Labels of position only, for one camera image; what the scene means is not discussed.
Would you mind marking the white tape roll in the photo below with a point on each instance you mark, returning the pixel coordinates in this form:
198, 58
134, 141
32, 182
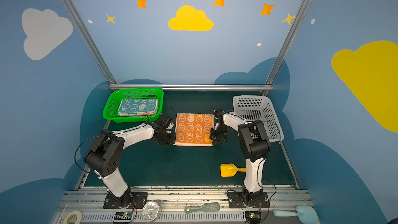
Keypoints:
74, 217

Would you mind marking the left small circuit board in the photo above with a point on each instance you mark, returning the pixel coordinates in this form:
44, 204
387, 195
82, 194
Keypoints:
122, 217

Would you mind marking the aluminium front rail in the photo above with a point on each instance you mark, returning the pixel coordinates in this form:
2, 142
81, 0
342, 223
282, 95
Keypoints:
173, 201

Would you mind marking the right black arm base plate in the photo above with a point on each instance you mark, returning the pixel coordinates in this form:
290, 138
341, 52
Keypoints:
246, 199

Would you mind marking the aluminium left frame post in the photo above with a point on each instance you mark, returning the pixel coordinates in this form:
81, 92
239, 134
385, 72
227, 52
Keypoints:
83, 30

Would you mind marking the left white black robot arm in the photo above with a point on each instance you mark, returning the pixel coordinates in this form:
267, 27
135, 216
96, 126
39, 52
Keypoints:
105, 153

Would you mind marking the small circuit board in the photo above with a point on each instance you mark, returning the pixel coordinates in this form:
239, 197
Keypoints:
122, 217
252, 217

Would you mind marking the aluminium frame post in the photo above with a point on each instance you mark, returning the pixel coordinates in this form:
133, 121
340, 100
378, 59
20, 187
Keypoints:
294, 27
83, 30

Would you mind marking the mint green spatula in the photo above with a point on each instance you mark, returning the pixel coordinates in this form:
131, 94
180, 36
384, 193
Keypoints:
306, 214

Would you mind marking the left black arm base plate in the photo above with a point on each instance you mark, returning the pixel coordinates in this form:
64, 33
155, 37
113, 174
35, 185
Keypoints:
140, 199

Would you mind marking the teal owl pattern towel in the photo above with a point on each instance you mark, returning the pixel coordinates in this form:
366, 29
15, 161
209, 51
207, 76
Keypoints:
138, 105

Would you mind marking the green plastic basket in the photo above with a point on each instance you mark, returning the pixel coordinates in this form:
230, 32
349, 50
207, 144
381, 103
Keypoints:
110, 111

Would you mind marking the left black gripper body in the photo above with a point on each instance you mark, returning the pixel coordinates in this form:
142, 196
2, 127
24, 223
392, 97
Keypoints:
169, 135

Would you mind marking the grey plastic basket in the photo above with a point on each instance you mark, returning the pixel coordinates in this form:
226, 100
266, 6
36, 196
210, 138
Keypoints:
255, 107

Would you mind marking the aluminium right frame post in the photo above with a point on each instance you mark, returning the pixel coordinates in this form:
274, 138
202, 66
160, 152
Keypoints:
294, 27

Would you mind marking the orange pattern towel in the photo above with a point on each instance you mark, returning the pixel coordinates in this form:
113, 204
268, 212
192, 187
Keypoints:
193, 130

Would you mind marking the yellow toy shovel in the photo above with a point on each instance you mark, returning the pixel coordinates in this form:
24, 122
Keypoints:
230, 170

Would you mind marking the clear round lid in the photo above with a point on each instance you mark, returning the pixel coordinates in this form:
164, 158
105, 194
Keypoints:
151, 211

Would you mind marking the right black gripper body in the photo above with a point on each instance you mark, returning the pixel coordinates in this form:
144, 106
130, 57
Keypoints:
216, 134

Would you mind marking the right small circuit board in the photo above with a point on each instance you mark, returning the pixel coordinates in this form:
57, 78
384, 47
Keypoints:
252, 217

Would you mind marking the grey green brush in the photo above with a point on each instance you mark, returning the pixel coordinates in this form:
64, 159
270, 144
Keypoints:
206, 208

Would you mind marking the aluminium rear frame bar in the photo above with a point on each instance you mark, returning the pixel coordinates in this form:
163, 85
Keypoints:
194, 87

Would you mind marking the striped rabbit text towel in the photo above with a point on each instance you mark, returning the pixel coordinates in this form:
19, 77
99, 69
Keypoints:
136, 114

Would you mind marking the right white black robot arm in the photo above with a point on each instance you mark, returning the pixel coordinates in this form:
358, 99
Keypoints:
254, 145

